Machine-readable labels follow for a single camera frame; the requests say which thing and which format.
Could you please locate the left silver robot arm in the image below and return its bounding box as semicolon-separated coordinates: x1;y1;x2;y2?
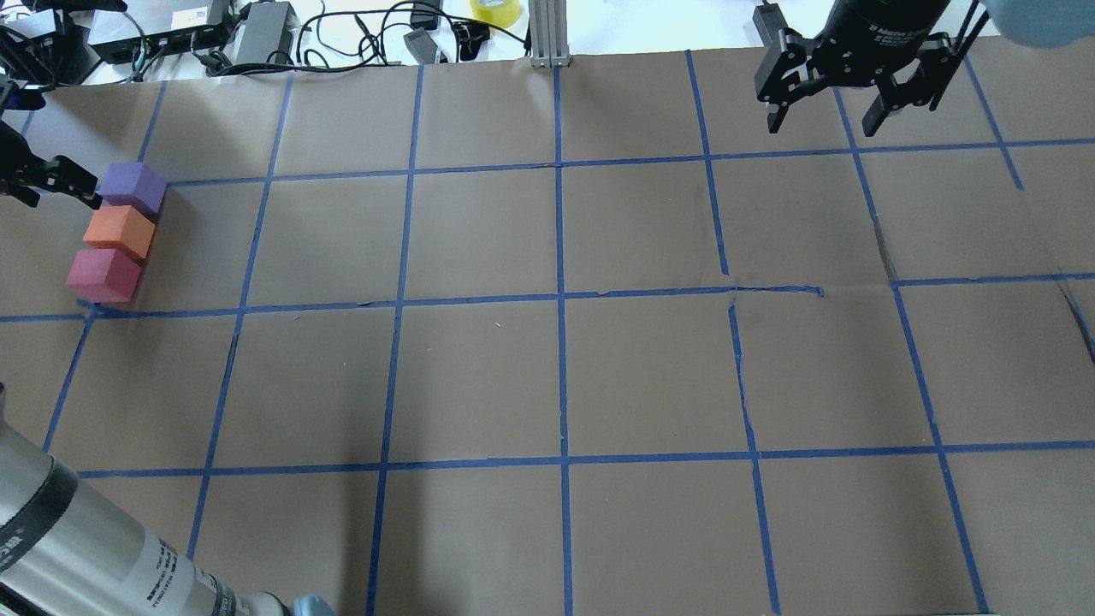
1;423;333;615

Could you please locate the purple foam cube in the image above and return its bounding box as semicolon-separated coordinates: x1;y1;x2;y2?
97;163;168;218

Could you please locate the grey power brick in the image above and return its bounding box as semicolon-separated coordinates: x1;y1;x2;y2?
232;1;296;65

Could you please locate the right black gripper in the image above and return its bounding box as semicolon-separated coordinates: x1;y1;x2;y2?
754;1;957;137

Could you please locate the black network switch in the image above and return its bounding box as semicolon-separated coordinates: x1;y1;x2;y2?
87;1;234;65

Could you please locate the aluminium frame post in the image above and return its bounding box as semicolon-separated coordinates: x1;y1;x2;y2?
527;0;570;68

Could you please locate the red foam cube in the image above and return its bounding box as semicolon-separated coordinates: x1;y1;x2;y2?
65;248;142;304

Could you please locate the yellow tape roll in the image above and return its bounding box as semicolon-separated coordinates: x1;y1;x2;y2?
470;0;523;28

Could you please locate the black power adapter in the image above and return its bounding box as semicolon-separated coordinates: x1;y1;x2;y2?
752;1;789;46

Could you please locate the brown paper table cover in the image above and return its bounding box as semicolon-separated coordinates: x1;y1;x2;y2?
1;38;1094;615

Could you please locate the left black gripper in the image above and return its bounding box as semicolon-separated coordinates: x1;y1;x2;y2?
1;121;103;210

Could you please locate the orange foam cube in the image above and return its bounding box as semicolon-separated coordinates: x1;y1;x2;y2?
83;205;157;263

